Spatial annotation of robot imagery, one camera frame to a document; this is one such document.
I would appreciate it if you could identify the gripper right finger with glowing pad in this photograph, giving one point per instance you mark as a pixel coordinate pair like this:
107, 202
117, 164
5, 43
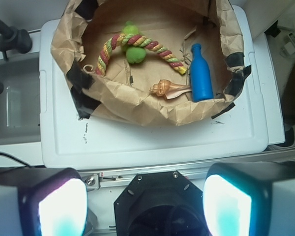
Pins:
250, 199

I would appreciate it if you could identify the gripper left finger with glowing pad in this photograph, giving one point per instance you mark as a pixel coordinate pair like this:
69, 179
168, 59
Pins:
42, 202

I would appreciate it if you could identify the blue plastic bottle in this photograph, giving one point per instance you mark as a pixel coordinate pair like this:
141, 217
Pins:
200, 76

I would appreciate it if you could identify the white plastic bin lid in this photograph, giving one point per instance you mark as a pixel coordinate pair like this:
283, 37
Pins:
97, 143

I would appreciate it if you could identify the white sink basin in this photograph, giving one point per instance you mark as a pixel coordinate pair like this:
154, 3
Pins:
20, 100

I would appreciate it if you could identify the crumpled brown paper bag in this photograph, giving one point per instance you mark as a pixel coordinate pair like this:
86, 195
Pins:
123, 92

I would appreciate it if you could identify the orange seashell toy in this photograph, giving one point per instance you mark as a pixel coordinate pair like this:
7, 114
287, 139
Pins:
169, 90

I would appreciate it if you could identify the black faucet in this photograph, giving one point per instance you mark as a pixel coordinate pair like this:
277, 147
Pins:
12, 38

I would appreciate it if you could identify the aluminium rail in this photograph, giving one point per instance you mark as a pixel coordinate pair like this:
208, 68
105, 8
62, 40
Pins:
195, 170

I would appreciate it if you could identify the black octagonal mount plate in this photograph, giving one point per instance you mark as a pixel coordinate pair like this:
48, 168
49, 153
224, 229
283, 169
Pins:
160, 204

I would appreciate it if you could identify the colourful rope toy green balls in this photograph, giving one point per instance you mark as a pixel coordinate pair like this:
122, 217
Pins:
135, 46

